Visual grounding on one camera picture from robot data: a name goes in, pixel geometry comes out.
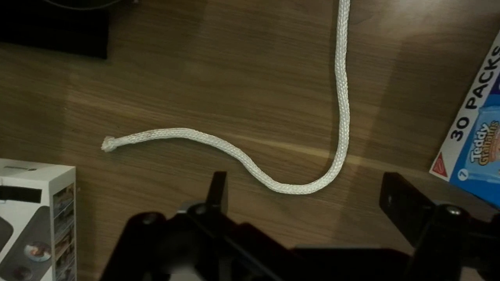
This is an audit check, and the white product box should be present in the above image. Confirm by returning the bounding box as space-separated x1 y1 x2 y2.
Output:
0 157 78 281

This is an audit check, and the blue snack box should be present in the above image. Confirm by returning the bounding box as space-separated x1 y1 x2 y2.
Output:
430 32 500 207

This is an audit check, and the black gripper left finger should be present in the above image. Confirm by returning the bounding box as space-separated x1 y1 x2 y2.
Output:
205 171 228 223

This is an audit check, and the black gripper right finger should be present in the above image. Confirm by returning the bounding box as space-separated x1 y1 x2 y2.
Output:
378 171 436 244

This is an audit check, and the thick white rope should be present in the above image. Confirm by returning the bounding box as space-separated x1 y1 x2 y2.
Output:
100 0 353 196

